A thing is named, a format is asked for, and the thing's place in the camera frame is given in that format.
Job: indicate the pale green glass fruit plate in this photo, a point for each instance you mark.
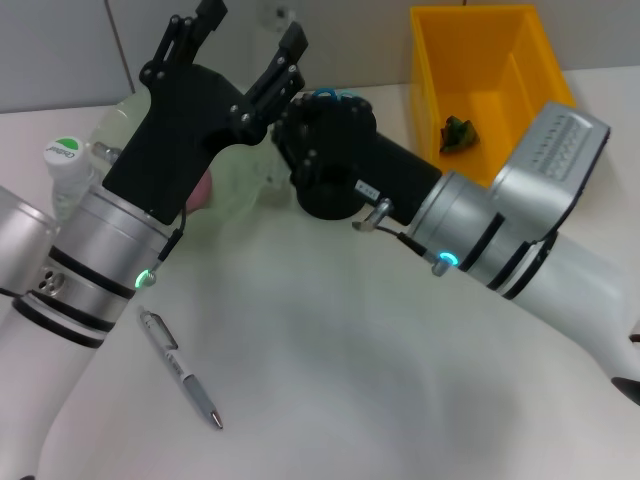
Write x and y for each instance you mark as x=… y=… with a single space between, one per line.
x=240 y=180

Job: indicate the pink peach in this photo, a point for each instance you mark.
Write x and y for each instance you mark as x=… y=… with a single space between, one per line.
x=200 y=192

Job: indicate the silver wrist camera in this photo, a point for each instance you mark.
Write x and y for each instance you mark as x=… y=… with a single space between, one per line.
x=550 y=160
x=25 y=235

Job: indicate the yellow plastic bin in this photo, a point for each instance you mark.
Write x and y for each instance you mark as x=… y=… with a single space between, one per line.
x=490 y=60

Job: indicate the clear water bottle green label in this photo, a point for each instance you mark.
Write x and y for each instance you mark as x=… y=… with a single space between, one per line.
x=62 y=160

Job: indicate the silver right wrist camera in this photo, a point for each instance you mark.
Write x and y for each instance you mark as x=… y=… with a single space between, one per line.
x=550 y=160

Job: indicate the black mesh pen holder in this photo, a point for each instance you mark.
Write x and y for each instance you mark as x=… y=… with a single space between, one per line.
x=325 y=205

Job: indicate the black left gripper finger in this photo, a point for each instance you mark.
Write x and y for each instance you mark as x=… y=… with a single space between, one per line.
x=280 y=75
x=182 y=35

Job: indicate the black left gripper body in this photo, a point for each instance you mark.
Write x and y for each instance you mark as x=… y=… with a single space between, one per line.
x=180 y=135

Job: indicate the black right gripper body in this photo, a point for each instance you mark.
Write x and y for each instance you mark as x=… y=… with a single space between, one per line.
x=380 y=165

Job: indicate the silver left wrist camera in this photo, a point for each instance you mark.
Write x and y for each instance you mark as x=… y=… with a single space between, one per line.
x=25 y=235

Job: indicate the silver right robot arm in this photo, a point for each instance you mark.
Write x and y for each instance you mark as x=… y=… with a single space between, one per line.
x=550 y=280

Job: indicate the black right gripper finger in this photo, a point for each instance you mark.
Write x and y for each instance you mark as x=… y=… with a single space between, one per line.
x=330 y=110
x=292 y=140

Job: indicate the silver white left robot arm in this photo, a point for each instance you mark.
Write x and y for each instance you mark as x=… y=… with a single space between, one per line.
x=50 y=350

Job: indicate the green plastic wrapper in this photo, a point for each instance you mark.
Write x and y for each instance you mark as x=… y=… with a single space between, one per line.
x=460 y=135

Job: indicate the blue scissors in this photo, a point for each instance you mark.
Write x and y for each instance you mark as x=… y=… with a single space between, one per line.
x=330 y=93

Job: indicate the silver ballpoint pen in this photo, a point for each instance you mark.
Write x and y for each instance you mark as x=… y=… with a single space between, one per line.
x=197 y=392

